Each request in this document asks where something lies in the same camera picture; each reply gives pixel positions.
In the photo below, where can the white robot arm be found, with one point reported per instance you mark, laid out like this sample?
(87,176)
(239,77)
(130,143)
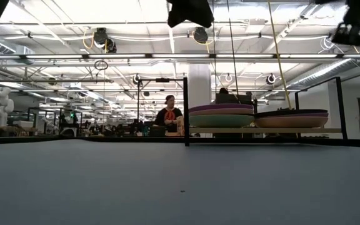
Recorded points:
(0,106)

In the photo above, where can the magenta plate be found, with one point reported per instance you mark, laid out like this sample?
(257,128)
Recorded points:
(292,115)

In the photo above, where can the long ceiling light bar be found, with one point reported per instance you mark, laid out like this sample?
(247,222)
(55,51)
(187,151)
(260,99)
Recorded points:
(180,56)

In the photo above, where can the black dish rack frame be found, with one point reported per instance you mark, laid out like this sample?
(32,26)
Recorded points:
(186,125)

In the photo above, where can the large black monitor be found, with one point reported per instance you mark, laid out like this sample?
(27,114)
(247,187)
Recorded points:
(230,99)

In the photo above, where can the silver ventilation duct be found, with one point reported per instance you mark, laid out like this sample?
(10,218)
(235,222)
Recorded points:
(8,47)
(339,67)

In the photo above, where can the printed cardboard box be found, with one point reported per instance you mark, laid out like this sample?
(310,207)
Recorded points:
(180,125)

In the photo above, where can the grey metal beam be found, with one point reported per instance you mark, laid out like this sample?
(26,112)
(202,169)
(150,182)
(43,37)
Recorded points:
(42,81)

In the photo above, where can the white column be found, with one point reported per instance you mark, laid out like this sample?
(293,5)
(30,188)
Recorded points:
(200,84)

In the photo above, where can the thin black metal frame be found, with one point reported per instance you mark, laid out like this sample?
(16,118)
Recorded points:
(162,80)

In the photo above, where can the person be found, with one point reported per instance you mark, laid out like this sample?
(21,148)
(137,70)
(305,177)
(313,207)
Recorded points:
(167,117)
(223,91)

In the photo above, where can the pale lilac plate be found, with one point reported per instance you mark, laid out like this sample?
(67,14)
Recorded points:
(220,106)

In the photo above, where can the green plate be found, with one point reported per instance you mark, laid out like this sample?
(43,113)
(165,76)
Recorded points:
(222,121)

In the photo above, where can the tan plate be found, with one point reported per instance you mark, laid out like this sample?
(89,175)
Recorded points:
(292,122)

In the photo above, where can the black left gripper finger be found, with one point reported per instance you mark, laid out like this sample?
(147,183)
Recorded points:
(178,11)
(202,12)

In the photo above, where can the peach plate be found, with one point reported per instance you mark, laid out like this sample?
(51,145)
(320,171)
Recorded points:
(220,112)

